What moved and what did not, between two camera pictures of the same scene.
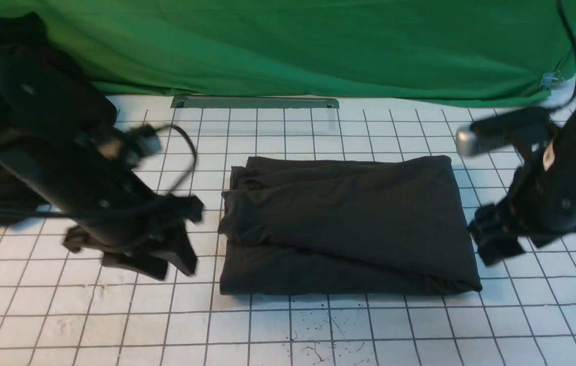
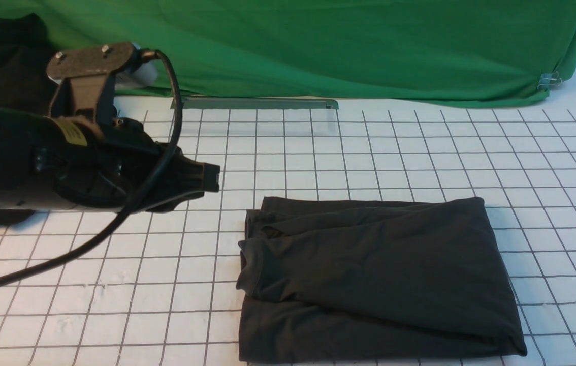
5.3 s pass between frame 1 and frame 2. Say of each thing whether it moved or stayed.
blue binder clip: stayed
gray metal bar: stayed
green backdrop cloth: stayed
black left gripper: moved
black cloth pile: stayed
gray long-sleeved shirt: moved
